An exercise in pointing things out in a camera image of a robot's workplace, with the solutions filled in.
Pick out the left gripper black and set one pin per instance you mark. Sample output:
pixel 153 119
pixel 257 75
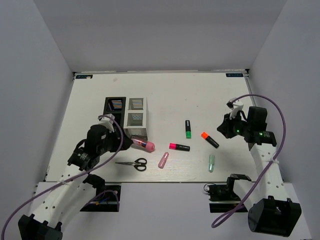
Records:
pixel 125 143

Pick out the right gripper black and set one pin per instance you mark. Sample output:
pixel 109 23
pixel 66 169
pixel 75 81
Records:
pixel 225 128

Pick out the pink capped clear tube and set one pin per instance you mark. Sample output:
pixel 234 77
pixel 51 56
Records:
pixel 142 143

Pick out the black handled scissors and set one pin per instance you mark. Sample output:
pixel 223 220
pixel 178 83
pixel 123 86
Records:
pixel 139 164

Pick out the green black highlighter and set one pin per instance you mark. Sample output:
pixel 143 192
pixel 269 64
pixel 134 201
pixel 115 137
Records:
pixel 188 132

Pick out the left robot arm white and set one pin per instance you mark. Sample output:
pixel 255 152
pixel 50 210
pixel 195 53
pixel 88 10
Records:
pixel 77 186

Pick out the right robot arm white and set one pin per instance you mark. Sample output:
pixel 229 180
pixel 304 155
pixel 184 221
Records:
pixel 270 209

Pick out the white mesh organizer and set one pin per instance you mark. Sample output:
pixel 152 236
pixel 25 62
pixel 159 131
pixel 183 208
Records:
pixel 136 117

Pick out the orange black highlighter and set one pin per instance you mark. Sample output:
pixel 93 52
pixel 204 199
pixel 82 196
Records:
pixel 210 140

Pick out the green translucent small tube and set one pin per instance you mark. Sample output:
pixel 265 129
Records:
pixel 211 163

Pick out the black mesh organizer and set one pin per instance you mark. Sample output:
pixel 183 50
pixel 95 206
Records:
pixel 116 106

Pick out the pink translucent small tube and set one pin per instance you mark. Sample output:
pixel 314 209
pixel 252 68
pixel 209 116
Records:
pixel 163 160

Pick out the pink black highlighter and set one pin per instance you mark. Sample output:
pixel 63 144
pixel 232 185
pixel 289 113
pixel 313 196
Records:
pixel 179 147

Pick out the right blue table label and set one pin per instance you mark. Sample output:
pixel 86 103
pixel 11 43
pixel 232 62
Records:
pixel 234 75

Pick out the blue table label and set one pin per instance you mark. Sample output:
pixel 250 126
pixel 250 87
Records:
pixel 84 76
pixel 234 75

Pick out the left blue table label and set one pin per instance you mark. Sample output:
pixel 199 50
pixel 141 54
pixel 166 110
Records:
pixel 84 76

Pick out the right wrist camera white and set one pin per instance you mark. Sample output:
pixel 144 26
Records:
pixel 235 106

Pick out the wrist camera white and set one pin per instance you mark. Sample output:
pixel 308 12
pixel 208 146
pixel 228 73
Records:
pixel 107 121
pixel 235 106

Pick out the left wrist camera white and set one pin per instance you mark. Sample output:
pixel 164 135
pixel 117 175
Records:
pixel 107 121

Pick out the right aluminium table rail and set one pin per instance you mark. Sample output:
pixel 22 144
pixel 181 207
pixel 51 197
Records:
pixel 249 87

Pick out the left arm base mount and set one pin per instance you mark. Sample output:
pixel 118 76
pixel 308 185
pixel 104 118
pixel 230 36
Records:
pixel 108 202

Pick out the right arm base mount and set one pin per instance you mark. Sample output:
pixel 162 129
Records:
pixel 221 196

